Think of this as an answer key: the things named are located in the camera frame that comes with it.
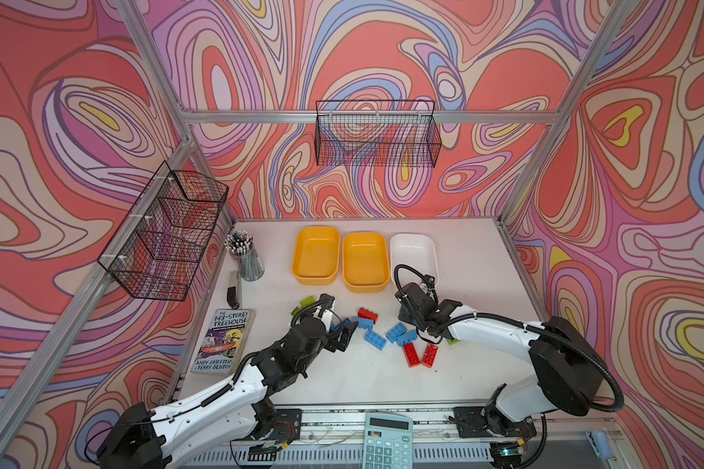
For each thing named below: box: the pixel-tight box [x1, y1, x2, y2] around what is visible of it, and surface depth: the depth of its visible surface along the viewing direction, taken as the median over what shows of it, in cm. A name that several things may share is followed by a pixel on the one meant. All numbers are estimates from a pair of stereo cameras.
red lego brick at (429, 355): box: [420, 342, 439, 369], surface depth 86 cm
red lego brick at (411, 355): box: [402, 342, 421, 369], surface depth 85 cm
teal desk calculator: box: [361, 412, 414, 469], surface depth 70 cm
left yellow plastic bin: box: [291, 225, 342, 287], surface depth 107 cm
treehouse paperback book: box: [190, 308, 257, 377], surface depth 88 cm
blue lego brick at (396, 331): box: [385, 321, 408, 343], surface depth 90 cm
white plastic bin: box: [390, 232, 440, 292], surface depth 107 cm
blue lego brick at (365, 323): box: [353, 316, 375, 330], surface depth 91 cm
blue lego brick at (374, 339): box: [363, 329, 389, 351], surface depth 89 cm
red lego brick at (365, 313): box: [357, 306, 379, 325], surface depth 93 cm
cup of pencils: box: [224, 230, 265, 282], surface depth 95 cm
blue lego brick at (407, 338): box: [395, 330, 419, 347], surface depth 88 cm
